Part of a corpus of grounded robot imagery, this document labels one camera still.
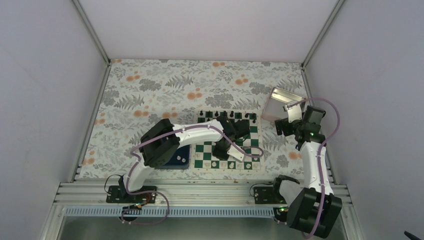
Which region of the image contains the white chess piece king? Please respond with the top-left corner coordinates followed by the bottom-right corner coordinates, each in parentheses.
top-left (219, 161), bottom-right (228, 169)

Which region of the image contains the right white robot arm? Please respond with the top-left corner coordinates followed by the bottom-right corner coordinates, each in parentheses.
top-left (270, 103), bottom-right (343, 239)

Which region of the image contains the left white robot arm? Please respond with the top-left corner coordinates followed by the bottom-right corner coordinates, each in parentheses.
top-left (119, 116), bottom-right (250, 203)

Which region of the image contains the green white chess board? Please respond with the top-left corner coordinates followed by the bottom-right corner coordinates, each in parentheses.
top-left (190, 123), bottom-right (264, 174)

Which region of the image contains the black chess pieces row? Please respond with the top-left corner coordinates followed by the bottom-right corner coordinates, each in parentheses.
top-left (193, 109), bottom-right (261, 126)

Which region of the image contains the silver metal tin box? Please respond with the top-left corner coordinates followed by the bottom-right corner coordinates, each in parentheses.
top-left (261, 87), bottom-right (305, 123)

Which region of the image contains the dark blue plastic tray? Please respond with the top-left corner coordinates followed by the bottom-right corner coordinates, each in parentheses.
top-left (160, 145), bottom-right (191, 170)

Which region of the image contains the floral patterned table mat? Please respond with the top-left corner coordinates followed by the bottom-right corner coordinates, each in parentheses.
top-left (79, 59), bottom-right (307, 179)

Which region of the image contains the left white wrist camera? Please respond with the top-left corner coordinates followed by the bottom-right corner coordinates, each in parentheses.
top-left (227, 145), bottom-right (246, 163)

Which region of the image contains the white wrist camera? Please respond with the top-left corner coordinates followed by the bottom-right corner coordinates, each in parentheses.
top-left (227, 145), bottom-right (246, 163)
top-left (283, 101), bottom-right (302, 123)

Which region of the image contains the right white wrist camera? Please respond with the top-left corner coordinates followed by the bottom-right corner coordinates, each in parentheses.
top-left (283, 101), bottom-right (302, 123)

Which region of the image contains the aluminium rail frame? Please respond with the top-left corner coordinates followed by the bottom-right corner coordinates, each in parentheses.
top-left (52, 178), bottom-right (353, 218)

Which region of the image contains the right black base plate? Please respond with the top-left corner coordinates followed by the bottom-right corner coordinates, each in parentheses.
top-left (253, 186), bottom-right (286, 205)

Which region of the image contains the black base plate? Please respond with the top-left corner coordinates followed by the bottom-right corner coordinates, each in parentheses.
top-left (105, 185), bottom-right (157, 204)
top-left (253, 186), bottom-right (286, 205)

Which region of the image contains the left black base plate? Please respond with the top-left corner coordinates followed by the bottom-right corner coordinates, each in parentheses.
top-left (105, 185), bottom-right (157, 204)

